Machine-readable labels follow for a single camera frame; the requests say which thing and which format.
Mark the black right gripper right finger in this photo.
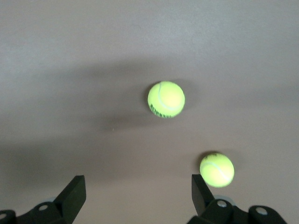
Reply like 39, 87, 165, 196
188, 174, 288, 224

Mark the yellow tennis ball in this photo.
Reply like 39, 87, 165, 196
147, 80, 185, 119
199, 152, 235, 188

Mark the brown table cover mat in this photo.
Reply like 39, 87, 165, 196
0, 0, 299, 224

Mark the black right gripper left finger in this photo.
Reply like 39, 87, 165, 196
0, 175, 87, 224

